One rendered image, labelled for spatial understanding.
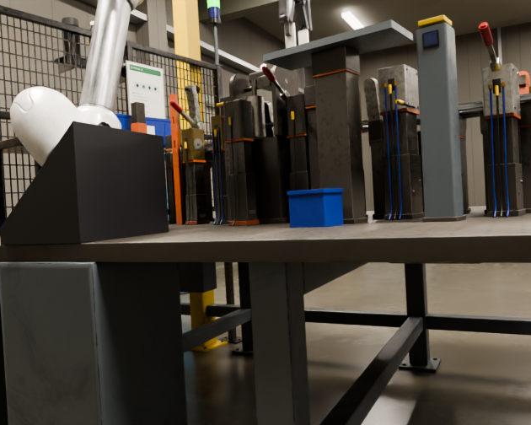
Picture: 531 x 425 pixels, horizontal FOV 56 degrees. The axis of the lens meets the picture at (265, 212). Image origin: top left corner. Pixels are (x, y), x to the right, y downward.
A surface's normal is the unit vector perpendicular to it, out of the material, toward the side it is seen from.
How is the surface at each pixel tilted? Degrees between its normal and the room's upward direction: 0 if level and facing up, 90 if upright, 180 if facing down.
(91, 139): 90
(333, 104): 90
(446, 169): 90
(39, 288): 90
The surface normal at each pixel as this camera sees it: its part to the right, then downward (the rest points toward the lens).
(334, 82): -0.59, 0.04
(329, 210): 0.80, -0.04
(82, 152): 0.91, -0.04
